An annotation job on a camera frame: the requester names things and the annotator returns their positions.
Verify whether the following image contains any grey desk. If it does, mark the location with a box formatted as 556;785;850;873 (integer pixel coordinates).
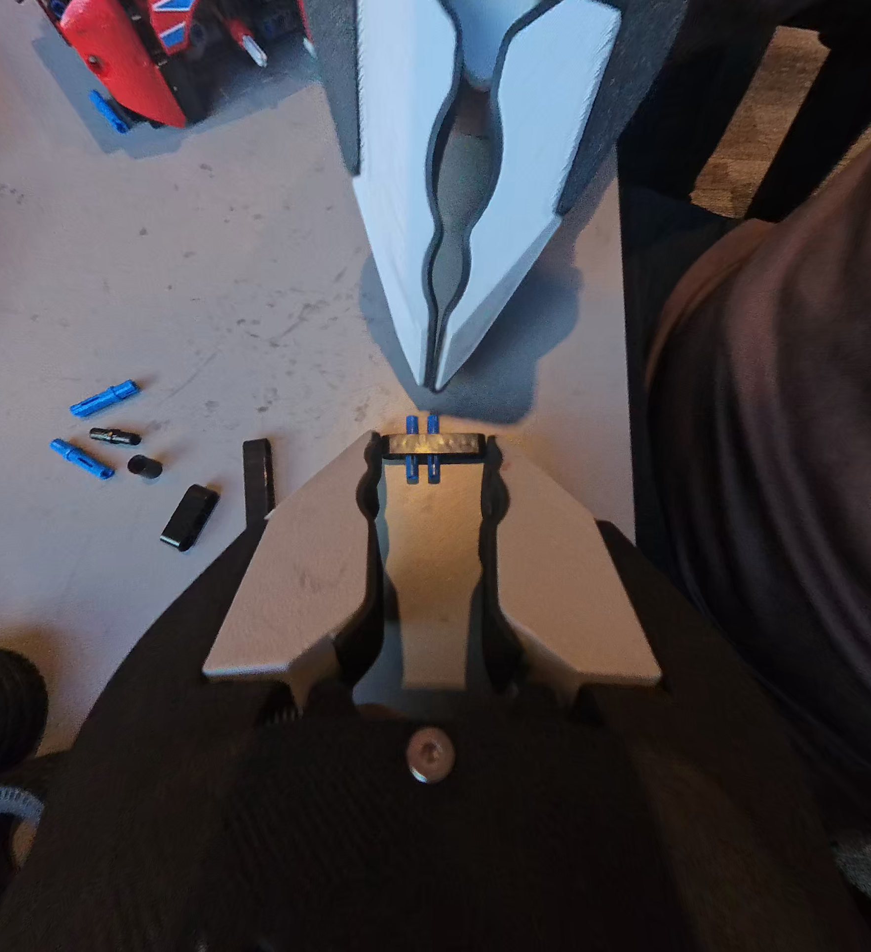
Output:
0;0;637;760

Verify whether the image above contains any long black toy beam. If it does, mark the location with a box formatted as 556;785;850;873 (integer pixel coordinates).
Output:
381;430;488;462
242;439;277;525

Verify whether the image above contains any red black toy car model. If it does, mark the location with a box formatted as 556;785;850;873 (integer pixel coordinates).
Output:
34;0;317;127

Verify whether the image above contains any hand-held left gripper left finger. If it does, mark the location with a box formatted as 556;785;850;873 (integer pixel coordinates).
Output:
202;429;388;689

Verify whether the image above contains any black chair frame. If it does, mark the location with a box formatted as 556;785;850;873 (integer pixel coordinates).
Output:
692;22;871;220

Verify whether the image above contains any small black toy brick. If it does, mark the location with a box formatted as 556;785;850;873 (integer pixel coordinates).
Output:
159;484;221;553

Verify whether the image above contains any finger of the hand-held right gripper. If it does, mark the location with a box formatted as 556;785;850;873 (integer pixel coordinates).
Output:
352;0;459;389
432;0;622;393

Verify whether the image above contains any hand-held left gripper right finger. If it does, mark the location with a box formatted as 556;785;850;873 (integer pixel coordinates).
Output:
480;436;664;718

